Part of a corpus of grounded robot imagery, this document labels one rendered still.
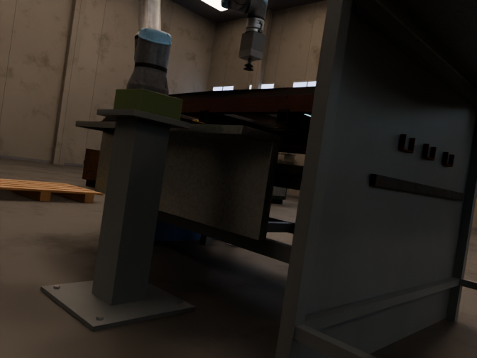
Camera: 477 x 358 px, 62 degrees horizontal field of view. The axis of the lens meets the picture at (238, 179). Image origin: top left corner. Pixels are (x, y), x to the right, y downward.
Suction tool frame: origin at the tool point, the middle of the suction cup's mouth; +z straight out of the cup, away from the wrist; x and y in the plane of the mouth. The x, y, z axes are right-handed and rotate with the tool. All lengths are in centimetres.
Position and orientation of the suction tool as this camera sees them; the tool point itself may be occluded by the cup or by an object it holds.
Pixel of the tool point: (248, 69)
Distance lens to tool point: 176.1
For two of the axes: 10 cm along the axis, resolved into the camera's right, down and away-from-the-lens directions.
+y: -5.8, -1.3, 8.0
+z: -1.5, 9.9, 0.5
